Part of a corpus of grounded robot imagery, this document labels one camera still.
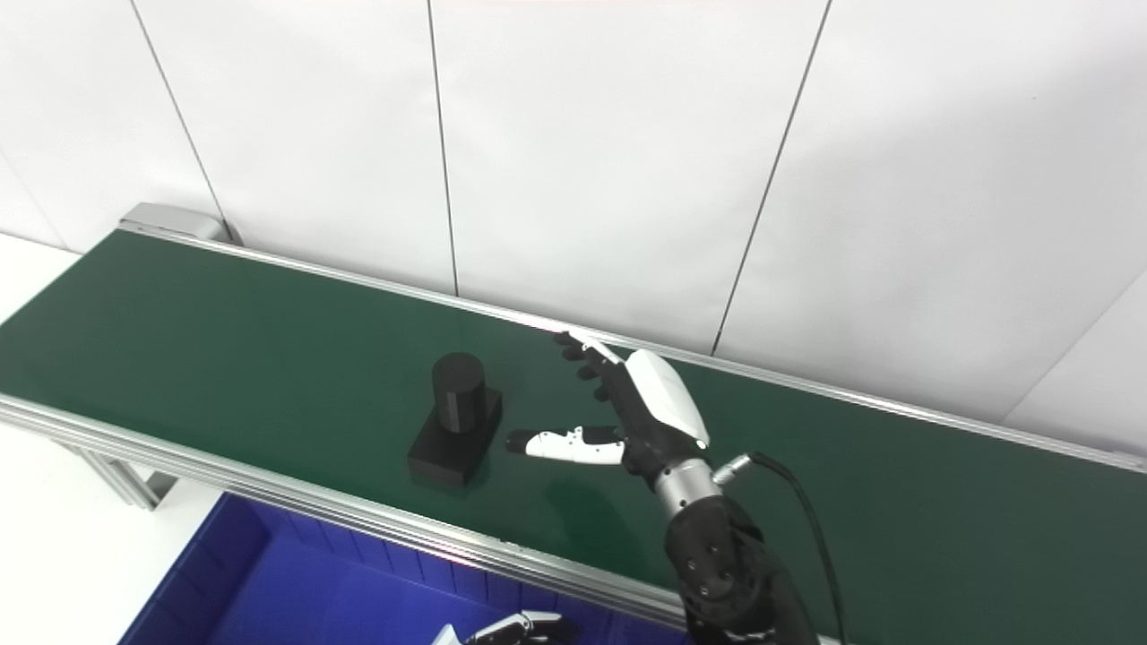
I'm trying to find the green conveyor belt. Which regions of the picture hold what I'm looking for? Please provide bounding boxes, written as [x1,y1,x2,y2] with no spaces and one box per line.
[0,202,1147,645]

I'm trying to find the black cylinder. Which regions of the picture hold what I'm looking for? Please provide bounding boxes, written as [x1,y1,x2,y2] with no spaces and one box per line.
[407,352,504,490]

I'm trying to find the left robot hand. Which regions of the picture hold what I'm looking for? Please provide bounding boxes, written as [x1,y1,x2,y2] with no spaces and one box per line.
[434,610,577,645]

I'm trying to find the blue bin holding white part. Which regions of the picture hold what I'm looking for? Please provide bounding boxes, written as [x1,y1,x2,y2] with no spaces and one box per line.
[116,492,693,645]

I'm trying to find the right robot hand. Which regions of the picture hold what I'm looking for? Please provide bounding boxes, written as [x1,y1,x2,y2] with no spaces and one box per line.
[505,329,712,478]

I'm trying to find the aluminium conveyor support leg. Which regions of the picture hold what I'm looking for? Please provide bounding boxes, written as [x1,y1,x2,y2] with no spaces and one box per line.
[56,442,177,512]

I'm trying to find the grey conveyor end cover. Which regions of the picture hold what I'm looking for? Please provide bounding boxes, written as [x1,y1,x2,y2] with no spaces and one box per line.
[118,202,236,244]

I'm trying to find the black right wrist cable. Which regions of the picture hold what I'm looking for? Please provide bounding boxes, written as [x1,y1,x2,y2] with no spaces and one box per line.
[713,451,849,645]

